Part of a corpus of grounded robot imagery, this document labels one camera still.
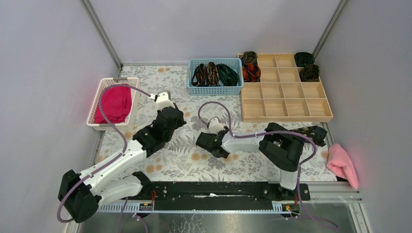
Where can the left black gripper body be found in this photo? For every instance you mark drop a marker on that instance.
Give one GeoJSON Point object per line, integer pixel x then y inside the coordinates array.
{"type": "Point", "coordinates": [173, 116]}

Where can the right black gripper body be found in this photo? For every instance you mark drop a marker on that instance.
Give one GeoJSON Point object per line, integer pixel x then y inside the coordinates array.
{"type": "Point", "coordinates": [221, 156]}

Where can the dark floral necktie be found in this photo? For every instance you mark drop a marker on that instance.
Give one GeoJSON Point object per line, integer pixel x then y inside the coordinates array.
{"type": "Point", "coordinates": [316, 133]}

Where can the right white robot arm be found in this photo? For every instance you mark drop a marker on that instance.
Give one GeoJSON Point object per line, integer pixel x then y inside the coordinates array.
{"type": "Point", "coordinates": [282, 147]}

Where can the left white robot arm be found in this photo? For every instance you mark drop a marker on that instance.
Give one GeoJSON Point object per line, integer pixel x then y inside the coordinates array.
{"type": "Point", "coordinates": [81, 194]}

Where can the floral table mat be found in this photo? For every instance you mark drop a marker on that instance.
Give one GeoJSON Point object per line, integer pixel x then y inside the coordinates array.
{"type": "Point", "coordinates": [181, 160]}

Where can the white plastic basket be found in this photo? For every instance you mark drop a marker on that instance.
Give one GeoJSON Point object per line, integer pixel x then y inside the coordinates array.
{"type": "Point", "coordinates": [104, 83]}

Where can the red folded cloth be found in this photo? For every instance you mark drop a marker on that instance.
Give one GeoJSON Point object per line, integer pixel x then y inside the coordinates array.
{"type": "Point", "coordinates": [116, 104]}

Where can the brown striped tie in basket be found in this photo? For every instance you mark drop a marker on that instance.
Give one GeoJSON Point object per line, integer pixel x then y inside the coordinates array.
{"type": "Point", "coordinates": [200, 75]}

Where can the brown patterned tie in basket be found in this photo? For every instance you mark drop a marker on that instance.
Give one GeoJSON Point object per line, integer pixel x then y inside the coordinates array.
{"type": "Point", "coordinates": [212, 74]}

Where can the dark green tie in basket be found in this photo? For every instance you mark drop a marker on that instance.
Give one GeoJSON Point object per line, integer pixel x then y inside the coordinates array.
{"type": "Point", "coordinates": [227, 76]}

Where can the rolled orange black tie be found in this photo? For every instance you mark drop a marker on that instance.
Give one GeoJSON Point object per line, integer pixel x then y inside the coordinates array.
{"type": "Point", "coordinates": [251, 73]}

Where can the blue plastic basket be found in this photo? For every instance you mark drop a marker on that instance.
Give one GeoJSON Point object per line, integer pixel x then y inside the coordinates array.
{"type": "Point", "coordinates": [234, 63]}

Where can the wooden compartment tray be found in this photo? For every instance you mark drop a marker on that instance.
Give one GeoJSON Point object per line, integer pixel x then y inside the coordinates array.
{"type": "Point", "coordinates": [281, 95]}

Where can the rolled dark striped tie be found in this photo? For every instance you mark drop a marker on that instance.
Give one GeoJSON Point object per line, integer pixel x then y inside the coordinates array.
{"type": "Point", "coordinates": [249, 57]}

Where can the rolled olive patterned tie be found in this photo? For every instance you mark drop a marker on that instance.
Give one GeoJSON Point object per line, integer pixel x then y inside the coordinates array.
{"type": "Point", "coordinates": [310, 73]}

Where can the rolled dark green tie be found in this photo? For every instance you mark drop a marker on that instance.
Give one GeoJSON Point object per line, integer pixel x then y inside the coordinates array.
{"type": "Point", "coordinates": [303, 59]}

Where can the pink cloth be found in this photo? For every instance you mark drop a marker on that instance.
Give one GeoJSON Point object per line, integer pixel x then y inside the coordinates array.
{"type": "Point", "coordinates": [341, 165]}

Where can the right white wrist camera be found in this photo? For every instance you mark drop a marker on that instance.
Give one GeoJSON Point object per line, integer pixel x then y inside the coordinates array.
{"type": "Point", "coordinates": [214, 125]}

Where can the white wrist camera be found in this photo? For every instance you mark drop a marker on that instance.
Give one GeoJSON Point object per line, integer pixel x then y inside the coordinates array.
{"type": "Point", "coordinates": [214, 125]}
{"type": "Point", "coordinates": [163, 100]}

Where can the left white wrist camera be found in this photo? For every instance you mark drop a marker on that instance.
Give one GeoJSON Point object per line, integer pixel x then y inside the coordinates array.
{"type": "Point", "coordinates": [163, 100]}

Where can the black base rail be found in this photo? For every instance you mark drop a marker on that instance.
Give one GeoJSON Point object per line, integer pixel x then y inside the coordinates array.
{"type": "Point", "coordinates": [218, 196]}

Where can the grey slotted cable duct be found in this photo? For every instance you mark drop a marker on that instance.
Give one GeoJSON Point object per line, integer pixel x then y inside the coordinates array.
{"type": "Point", "coordinates": [137, 207]}

